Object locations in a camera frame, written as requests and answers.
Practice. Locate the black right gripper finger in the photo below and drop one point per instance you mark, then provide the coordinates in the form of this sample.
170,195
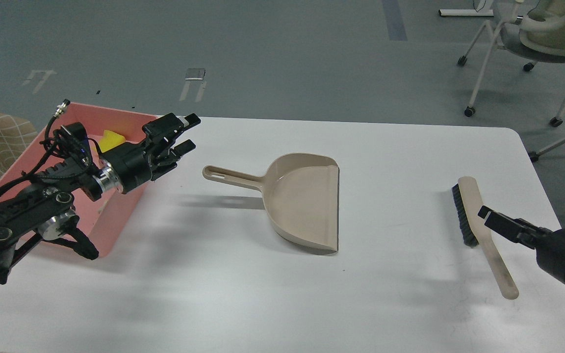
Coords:
516,230

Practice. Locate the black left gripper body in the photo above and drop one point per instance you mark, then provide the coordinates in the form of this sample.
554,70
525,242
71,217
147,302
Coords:
133,166

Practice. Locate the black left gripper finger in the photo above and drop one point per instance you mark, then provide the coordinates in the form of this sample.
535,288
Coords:
163,132
181,149

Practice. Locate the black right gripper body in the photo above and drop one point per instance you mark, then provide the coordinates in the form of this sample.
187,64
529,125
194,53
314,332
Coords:
564,257

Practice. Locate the yellow sponge piece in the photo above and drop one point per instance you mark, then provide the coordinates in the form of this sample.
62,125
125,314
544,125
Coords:
109,140

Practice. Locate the beige brush with black bristles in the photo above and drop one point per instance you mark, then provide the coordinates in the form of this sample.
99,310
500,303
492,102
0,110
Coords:
467,199

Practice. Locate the beige plastic dustpan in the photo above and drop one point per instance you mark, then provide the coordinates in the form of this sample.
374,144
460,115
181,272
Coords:
300,193

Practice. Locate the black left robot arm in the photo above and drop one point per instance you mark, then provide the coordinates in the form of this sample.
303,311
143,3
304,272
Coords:
76,185

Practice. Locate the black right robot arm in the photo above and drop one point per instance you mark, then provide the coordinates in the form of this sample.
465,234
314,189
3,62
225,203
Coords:
548,244

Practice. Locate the pink plastic bin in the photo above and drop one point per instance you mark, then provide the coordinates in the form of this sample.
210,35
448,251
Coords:
103,220

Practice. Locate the white office chair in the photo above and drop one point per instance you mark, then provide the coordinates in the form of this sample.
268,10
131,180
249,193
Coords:
535,155
537,34

